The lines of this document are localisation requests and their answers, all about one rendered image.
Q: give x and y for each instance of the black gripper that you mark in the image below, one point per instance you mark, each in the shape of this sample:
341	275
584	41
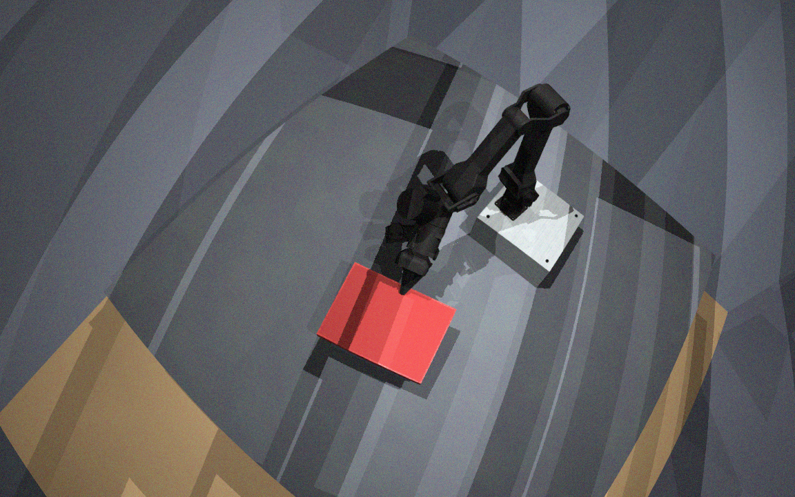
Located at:
415	259

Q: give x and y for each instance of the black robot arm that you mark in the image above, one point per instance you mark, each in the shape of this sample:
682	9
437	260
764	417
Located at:
468	179

